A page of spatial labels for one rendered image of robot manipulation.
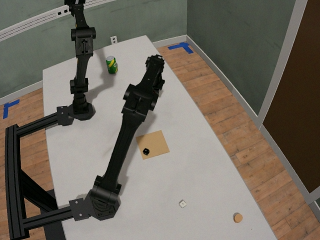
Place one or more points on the black die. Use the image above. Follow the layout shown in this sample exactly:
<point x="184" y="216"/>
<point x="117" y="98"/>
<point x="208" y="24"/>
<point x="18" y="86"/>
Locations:
<point x="146" y="151"/>

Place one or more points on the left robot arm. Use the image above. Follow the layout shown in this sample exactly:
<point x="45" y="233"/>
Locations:
<point x="83" y="36"/>

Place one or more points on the tan square mat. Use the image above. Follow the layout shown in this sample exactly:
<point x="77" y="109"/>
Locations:
<point x="155" y="142"/>

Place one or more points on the tan short cylinder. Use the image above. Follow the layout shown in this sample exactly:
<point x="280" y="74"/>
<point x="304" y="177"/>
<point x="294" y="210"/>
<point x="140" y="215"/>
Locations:
<point x="238" y="218"/>

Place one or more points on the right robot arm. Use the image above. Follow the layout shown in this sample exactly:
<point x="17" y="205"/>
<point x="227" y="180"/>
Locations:
<point x="139" y="100"/>

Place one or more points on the grey die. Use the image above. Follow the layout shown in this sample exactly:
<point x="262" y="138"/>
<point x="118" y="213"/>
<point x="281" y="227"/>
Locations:
<point x="182" y="204"/>

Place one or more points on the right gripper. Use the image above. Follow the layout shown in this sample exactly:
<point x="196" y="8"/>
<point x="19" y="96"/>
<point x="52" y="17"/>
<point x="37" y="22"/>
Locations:
<point x="158" y="86"/>

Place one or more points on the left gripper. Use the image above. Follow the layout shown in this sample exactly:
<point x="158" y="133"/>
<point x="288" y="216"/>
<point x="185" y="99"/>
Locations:
<point x="67" y="2"/>

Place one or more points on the green and yellow soda can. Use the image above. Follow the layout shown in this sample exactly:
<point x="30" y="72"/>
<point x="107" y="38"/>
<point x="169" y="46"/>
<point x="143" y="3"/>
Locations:
<point x="111" y="64"/>

